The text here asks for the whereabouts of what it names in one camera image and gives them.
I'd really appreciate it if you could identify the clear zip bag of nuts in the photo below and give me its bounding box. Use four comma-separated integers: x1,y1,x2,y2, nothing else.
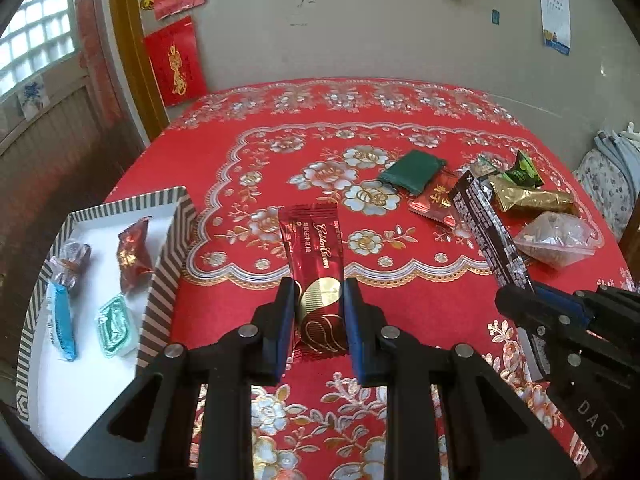
514,211,598,268

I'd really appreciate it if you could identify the gold foil packet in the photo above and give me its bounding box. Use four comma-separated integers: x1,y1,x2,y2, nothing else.
489,175,581,217

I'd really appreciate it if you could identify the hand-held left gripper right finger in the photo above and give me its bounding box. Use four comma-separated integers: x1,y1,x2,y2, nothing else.
342,278,571,480

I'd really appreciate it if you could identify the floral cushion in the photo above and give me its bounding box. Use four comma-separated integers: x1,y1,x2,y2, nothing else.
575,147,632,241

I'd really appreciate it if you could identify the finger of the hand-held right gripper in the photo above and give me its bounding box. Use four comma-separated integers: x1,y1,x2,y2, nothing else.
495,286,576,343
532,284,640,341

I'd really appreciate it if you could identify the small bright green packet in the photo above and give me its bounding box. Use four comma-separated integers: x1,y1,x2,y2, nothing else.
502,150,545,188

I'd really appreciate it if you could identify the green sauce cup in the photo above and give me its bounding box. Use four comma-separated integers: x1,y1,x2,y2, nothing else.
95,294,141,360

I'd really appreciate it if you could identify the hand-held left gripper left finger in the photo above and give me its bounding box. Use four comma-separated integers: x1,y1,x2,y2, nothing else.
67,278,296,480

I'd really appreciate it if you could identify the small red snack packet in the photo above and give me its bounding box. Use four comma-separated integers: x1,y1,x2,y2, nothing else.
407,169,463,228

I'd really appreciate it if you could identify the long brown bar packet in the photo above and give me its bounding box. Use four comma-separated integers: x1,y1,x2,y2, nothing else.
447,170,551,383

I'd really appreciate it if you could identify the wooden door frame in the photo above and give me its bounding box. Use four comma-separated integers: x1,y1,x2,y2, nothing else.
107,0,169,142

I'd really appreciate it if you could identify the white wall chart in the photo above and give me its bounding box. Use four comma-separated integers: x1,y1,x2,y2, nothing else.
535,0,572,56

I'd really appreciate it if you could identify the clear packet with green edges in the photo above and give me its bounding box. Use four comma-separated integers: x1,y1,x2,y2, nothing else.
462,155,501,181

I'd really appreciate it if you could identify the red floral tablecloth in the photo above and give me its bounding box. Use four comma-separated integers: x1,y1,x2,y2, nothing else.
100,77,638,480

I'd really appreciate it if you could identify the clear bag of red dates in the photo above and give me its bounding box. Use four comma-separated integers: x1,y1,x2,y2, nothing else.
50,241,92,291

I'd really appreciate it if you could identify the blue and white picture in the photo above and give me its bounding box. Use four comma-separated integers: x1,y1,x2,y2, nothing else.
20,80,50,113

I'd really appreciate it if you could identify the white and blue snack packet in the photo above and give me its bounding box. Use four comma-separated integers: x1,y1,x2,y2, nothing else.
46,281,78,362

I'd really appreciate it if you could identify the red paper couplet strip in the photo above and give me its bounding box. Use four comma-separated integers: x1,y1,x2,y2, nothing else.
77,0,108,111

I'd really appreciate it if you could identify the striped cardboard box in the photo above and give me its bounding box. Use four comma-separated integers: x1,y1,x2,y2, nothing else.
15,186,198,461

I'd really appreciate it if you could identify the dark green packet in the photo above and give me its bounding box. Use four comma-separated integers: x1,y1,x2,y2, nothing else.
377,150,447,196

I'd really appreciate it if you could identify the red and gold snack packet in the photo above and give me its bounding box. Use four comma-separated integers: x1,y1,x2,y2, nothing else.
277,203,351,363

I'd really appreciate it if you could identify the grey folded cloth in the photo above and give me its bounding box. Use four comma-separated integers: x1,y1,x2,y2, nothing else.
594,129,640,161

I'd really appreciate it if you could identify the dark red apple-print packet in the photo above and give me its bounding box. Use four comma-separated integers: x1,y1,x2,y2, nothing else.
117,216,155,295

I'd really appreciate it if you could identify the glass block window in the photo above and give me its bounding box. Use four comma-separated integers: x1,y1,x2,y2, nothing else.
0,0,78,106

